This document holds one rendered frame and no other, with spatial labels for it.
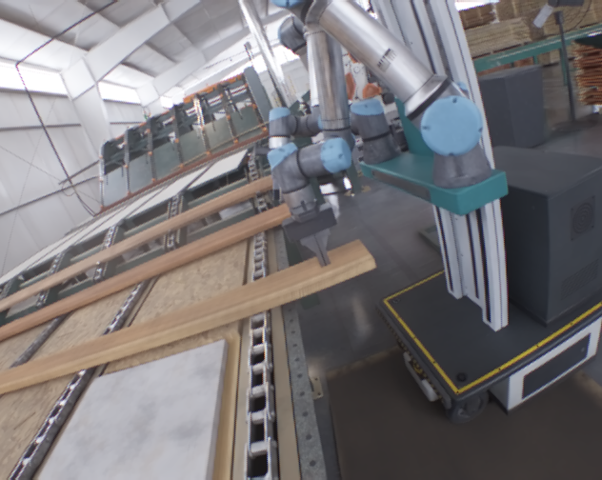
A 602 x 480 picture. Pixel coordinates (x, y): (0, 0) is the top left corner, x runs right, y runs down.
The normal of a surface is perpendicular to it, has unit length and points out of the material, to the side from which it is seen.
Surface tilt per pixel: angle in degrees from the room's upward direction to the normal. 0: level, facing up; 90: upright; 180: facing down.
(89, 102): 90
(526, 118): 96
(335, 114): 95
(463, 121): 97
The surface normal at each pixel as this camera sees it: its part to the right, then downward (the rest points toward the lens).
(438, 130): -0.32, 0.57
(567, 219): 0.13, 0.33
